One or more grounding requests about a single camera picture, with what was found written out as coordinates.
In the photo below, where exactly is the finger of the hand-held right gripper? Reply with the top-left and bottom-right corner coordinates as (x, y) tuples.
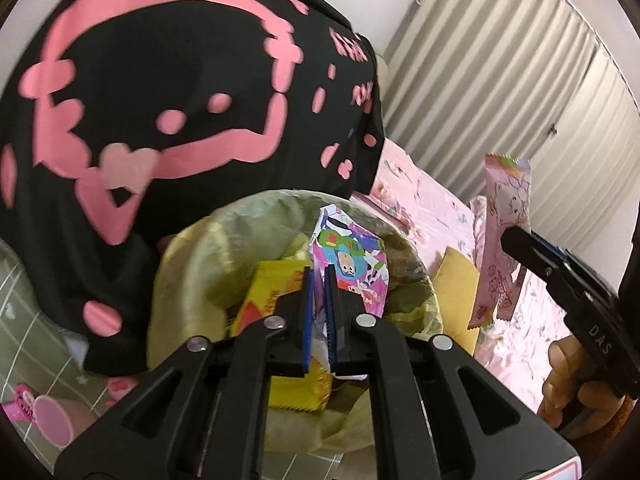
(530, 231), (577, 268)
(500, 226), (568, 283)

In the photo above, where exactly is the person's right forearm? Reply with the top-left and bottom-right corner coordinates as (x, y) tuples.
(614, 396), (640, 441)

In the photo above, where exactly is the light pink cup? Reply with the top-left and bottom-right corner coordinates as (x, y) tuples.
(27, 395), (77, 451)

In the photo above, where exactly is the long pink cartoon packet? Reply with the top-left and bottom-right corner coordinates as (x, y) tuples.
(466, 153), (532, 332)

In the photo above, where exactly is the colourful cartoon packet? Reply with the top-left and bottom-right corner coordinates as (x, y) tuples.
(310, 204), (391, 382)

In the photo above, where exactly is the pink printed bedsheet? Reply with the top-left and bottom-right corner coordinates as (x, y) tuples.
(349, 140), (623, 413)

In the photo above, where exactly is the yellow snack packet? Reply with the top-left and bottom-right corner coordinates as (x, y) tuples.
(227, 260), (334, 414)

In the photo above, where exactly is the bin with yellow bag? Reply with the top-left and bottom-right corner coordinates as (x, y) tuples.
(146, 188), (444, 457)

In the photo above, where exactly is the black cloth with pink print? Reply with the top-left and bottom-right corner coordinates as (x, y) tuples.
(0, 0), (387, 377)

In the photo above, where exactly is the striped beige curtain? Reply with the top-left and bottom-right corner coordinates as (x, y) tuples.
(381, 0), (640, 273)

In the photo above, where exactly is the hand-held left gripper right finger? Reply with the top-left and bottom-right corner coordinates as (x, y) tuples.
(324, 263), (581, 480)

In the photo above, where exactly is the person's right hand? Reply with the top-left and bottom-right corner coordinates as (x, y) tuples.
(537, 335), (633, 429)

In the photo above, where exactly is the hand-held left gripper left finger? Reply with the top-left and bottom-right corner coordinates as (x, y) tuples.
(55, 267), (316, 480)

